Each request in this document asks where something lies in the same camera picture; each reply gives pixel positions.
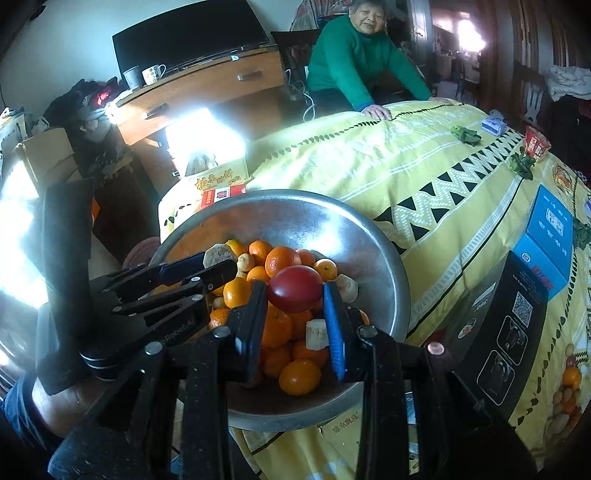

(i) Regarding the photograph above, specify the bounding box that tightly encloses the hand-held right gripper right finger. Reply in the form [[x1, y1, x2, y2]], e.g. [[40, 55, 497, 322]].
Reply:
[[322, 281, 539, 480]]

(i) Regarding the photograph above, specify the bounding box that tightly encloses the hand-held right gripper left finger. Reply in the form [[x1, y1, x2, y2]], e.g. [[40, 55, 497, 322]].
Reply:
[[48, 279, 271, 480]]

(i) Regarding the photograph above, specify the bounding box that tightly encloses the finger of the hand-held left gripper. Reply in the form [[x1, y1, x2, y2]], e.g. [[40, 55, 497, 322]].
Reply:
[[102, 251, 208, 297], [112, 259, 239, 325]]

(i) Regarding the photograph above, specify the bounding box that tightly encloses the metal bowl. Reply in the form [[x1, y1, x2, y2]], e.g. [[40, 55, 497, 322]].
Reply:
[[148, 189, 411, 432]]

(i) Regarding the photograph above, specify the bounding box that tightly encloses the person's left forearm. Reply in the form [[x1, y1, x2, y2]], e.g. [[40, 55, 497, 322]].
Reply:
[[0, 374, 139, 444]]

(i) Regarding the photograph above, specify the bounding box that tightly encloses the pale cut root chunk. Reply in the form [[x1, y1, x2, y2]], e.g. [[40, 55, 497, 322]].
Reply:
[[203, 244, 238, 269], [305, 319, 329, 350], [335, 273, 358, 305]]

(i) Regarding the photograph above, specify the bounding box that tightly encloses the pile of small oranges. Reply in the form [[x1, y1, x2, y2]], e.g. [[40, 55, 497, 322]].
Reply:
[[205, 239, 370, 398]]

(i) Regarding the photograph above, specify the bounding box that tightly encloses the red flat box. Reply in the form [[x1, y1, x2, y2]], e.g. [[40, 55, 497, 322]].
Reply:
[[201, 184, 247, 210]]

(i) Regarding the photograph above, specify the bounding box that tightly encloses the yellow gift box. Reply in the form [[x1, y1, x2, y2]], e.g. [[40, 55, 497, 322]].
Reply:
[[185, 150, 250, 195]]

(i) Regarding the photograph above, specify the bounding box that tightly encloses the brown cardboard box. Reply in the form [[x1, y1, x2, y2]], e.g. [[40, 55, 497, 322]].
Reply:
[[14, 127, 79, 185]]

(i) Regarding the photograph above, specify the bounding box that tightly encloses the black printed box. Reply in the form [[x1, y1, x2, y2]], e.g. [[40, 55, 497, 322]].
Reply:
[[450, 251, 550, 418]]

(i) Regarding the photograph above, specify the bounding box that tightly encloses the dark clothes pile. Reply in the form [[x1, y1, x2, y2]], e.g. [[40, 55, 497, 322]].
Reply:
[[44, 78, 121, 139]]

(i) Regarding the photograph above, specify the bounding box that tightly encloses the wooden television cabinet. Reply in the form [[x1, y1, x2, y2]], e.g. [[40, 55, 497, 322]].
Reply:
[[108, 45, 296, 185]]

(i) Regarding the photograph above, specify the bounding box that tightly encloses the white dotted mug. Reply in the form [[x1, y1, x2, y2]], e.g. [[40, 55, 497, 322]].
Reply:
[[141, 64, 167, 86]]

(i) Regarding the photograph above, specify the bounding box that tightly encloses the black television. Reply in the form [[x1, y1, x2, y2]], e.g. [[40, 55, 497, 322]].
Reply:
[[112, 0, 271, 84]]

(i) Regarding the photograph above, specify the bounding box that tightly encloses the blue and green cardboard box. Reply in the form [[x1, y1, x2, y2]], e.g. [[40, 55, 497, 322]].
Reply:
[[514, 185, 574, 298]]

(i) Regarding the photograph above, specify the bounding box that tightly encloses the dark chair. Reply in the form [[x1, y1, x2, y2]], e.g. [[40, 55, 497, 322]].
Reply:
[[270, 30, 319, 88]]

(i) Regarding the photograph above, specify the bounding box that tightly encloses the green leafy vegetable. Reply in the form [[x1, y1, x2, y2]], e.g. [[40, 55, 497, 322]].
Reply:
[[509, 152, 536, 181], [573, 217, 591, 252], [450, 126, 482, 146]]

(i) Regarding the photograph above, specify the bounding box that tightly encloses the blue tissue packet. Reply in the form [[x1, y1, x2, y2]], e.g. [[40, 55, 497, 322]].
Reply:
[[481, 111, 506, 136]]

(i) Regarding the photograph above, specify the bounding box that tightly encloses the red snack packet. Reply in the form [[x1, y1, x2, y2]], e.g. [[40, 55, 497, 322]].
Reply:
[[524, 127, 552, 162]]

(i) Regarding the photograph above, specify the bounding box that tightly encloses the wooden chair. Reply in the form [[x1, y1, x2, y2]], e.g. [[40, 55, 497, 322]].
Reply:
[[510, 60, 555, 125]]

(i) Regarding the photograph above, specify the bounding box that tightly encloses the grey door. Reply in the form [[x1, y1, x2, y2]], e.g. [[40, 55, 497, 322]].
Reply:
[[409, 0, 435, 47]]

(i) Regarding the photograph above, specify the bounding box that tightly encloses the white cloth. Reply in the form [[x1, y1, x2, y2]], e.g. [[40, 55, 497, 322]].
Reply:
[[547, 65, 591, 100]]

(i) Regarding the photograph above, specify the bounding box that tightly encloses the white cable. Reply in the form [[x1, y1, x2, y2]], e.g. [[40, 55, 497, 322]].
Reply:
[[284, 69, 317, 121]]

